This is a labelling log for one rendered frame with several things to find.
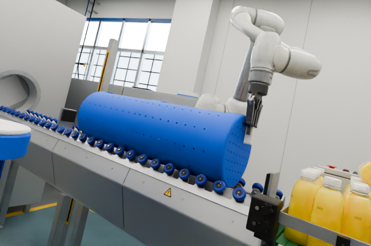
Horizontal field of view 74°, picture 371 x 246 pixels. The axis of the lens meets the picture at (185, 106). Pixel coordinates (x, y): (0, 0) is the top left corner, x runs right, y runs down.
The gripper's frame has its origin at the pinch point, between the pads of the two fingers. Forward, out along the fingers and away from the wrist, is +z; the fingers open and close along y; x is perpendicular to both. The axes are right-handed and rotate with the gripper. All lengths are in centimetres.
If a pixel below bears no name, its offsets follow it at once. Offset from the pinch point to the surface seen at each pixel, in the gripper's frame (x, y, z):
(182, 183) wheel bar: 17.3, -13.0, 23.0
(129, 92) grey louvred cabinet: 197, 114, -22
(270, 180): -12.4, -7.0, 13.3
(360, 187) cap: -36.1, -15.8, 7.3
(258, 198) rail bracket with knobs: -14.6, -25.8, 16.2
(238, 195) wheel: -4.9, -13.4, 20.1
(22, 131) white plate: 42, -61, 13
